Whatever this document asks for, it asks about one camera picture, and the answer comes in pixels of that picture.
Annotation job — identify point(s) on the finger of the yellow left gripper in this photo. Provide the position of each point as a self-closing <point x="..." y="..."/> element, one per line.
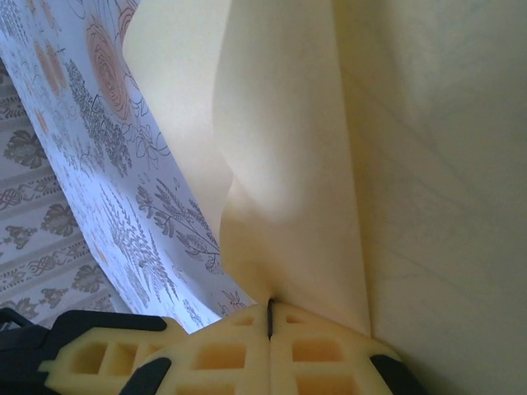
<point x="74" y="372"/>

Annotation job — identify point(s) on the floral printed tablecloth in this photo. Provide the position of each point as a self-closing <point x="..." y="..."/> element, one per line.
<point x="82" y="123"/>

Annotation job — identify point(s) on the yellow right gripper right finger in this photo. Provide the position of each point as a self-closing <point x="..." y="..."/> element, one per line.
<point x="313" y="370"/>

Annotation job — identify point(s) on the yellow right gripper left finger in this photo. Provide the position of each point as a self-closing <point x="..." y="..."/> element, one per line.
<point x="230" y="370"/>

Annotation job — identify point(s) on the yellow cloth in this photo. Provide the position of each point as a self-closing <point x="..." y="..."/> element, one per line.
<point x="288" y="123"/>

